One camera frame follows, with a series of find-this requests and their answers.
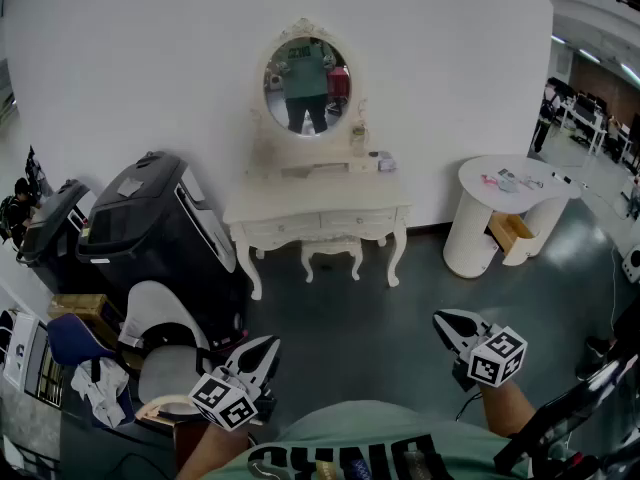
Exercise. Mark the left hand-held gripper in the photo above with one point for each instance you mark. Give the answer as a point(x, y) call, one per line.
point(222, 400)

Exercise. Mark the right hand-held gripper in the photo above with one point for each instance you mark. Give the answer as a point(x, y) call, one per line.
point(500, 355)

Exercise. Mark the person's right forearm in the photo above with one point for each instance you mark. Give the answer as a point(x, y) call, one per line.
point(505, 408)

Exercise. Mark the person's left forearm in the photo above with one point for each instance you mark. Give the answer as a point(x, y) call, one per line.
point(210, 448)

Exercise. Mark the white dressing table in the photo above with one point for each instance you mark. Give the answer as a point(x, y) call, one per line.
point(310, 198)

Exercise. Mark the grey white armchair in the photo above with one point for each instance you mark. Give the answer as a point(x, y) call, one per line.
point(165, 368)

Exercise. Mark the person's green printed t-shirt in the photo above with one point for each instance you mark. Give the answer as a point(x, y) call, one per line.
point(350, 428)

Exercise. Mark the black chest-mounted phone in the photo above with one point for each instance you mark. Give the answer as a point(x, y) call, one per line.
point(575, 408)

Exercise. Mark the grey flat packet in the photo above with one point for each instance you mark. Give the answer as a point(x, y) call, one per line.
point(510, 186)

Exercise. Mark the small pink item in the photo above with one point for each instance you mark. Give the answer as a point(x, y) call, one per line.
point(489, 179)

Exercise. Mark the white crumpled cloth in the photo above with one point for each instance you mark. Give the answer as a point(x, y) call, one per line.
point(100, 388)

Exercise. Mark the white curved side table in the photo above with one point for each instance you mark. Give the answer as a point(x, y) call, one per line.
point(545, 193)

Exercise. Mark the small metal beauty tool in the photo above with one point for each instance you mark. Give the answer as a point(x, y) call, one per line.
point(531, 183)

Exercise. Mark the large black massage chair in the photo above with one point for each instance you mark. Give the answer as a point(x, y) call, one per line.
point(145, 218)

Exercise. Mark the blue office chair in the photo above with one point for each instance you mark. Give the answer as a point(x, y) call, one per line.
point(75, 340)

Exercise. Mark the small black white item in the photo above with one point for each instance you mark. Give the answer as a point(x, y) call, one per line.
point(561, 177)

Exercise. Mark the brown cardboard box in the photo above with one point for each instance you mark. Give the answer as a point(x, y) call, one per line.
point(80, 308)

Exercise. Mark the purple tissue packet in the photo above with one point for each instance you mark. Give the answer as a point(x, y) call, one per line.
point(387, 161)

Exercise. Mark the clear glass jar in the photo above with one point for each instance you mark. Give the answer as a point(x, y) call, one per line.
point(358, 140)

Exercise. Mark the white carton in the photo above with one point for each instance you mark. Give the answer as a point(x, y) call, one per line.
point(22, 348)

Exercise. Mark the white office desk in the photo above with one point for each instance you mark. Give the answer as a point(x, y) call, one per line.
point(585, 118)

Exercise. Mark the oval white-framed mirror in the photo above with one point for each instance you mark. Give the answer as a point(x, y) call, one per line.
point(307, 93)

